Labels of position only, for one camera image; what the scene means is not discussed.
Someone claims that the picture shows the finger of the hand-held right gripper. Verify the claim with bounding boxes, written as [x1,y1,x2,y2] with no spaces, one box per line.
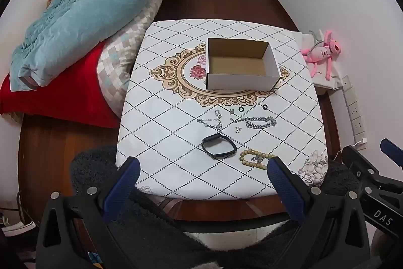
[342,145,403,197]
[380,139,403,167]

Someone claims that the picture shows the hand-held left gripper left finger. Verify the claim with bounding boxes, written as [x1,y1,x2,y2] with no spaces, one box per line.
[35,156,141,269]

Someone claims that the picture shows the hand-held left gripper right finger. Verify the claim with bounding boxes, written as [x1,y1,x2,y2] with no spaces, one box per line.
[267,156,372,269]

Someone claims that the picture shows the wooden bead bracelet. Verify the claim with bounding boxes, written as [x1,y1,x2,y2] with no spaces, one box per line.
[239,149,278,167]

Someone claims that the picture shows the silver chain bracelet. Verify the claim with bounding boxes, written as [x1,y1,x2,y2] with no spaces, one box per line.
[234,116,278,130]

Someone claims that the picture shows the black wristband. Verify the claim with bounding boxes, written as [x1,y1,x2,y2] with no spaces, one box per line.
[202,134,237,159]

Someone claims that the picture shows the silver charm bracelet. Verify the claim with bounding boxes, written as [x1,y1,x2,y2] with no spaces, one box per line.
[197,110,225,131]

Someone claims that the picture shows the white cardboard box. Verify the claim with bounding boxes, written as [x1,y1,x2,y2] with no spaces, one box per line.
[206,38,281,92]

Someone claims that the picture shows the dark fuzzy cloth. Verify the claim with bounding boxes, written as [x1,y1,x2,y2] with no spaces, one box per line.
[70,146,362,269]

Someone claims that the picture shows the white power strip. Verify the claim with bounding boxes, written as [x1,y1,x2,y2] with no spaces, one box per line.
[342,75,367,143]

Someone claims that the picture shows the white diamond-patterned tablecloth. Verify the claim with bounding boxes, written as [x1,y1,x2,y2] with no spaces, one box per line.
[115,19,329,201]

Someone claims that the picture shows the red blanket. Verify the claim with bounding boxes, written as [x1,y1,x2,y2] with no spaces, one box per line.
[0,42,121,130]

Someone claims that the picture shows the pink plush toy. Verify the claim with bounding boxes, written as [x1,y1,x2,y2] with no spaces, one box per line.
[300,29,341,81]

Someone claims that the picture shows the checkered bed sheet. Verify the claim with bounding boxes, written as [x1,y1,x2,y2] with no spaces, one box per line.
[96,0,184,119]

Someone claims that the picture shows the light blue quilt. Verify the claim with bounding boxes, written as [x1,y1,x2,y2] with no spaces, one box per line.
[9,0,193,92]

